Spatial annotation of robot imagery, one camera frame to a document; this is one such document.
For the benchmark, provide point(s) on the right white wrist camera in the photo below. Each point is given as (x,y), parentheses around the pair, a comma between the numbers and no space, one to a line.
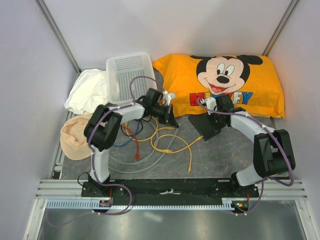
(209,103)

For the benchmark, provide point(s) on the aluminium frame post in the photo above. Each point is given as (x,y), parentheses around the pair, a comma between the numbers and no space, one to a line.
(289,11)
(49,18)

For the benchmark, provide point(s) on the white plastic basket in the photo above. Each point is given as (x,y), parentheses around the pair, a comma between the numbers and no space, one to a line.
(128,76)

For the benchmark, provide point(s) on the slotted cable duct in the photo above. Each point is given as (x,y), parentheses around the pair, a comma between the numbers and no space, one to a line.
(108,205)

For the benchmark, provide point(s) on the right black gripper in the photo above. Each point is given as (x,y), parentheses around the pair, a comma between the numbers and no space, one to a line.
(215,127)

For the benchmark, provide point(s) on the beige hat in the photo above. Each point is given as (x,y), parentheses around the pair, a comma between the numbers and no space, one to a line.
(72,139)

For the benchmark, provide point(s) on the aluminium rail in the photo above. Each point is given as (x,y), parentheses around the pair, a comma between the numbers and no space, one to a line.
(70,189)

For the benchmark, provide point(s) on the left aluminium frame post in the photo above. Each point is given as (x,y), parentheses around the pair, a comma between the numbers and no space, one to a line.
(49,18)

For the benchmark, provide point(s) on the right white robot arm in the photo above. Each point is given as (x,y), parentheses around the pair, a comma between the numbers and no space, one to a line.
(273,155)

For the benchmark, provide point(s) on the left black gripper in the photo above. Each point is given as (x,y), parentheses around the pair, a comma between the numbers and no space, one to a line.
(168,118)

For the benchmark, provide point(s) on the orange Mickey pillow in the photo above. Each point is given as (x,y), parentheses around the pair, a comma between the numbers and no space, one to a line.
(251,81)

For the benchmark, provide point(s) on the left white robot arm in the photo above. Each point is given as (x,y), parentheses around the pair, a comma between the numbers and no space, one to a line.
(102,129)

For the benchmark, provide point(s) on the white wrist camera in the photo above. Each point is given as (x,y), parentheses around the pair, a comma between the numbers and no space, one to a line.
(209,103)
(167,97)

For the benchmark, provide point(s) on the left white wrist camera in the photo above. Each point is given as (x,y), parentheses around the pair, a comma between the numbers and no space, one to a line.
(167,97)

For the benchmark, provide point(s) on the white cloth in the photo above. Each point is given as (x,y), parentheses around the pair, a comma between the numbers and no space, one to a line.
(88,92)

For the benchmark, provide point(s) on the black network switch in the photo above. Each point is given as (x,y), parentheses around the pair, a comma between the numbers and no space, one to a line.
(204,126)

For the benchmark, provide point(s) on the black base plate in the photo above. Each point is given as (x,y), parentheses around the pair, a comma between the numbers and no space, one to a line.
(169,192)

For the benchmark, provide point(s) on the right aluminium frame post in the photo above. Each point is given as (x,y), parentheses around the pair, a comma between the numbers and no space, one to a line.
(289,11)

